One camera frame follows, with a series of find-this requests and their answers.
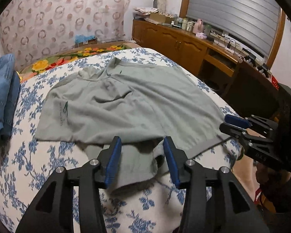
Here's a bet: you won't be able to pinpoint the grey shorts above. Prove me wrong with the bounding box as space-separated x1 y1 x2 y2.
35 58 227 189

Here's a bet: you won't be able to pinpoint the person's right hand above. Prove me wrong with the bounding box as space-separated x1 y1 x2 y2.
255 163 291 214

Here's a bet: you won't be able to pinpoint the brown wooden sideboard cabinet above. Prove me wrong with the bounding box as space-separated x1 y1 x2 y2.
132 19 279 118

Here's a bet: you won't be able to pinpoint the blue floral bed sheet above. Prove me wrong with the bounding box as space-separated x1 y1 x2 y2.
0 47 244 233

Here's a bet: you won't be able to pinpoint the white power strip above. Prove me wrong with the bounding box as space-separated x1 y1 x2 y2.
210 32 248 56

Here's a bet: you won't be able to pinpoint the small pink box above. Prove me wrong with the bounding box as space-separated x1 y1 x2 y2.
196 33 207 39

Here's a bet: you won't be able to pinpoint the grey window roller blind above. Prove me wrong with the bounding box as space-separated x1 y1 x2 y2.
187 0 280 56

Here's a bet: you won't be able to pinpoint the pink bottle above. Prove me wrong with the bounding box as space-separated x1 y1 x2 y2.
192 18 204 34

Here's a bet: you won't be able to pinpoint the folded blue denim jeans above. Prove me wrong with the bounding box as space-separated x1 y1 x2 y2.
0 54 20 138

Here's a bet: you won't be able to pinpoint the colourful flower blanket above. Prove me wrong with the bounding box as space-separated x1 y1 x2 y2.
18 42 133 83

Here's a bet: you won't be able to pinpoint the cardboard box on cabinet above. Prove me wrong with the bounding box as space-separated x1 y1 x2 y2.
149 12 175 24

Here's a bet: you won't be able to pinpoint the stack of folded papers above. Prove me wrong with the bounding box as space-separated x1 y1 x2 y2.
133 7 159 16

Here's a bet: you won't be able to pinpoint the blue cloth in box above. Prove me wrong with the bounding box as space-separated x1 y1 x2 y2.
74 34 97 46

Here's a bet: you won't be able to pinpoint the patterned pink circle curtain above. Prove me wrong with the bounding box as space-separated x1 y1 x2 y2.
0 0 130 70

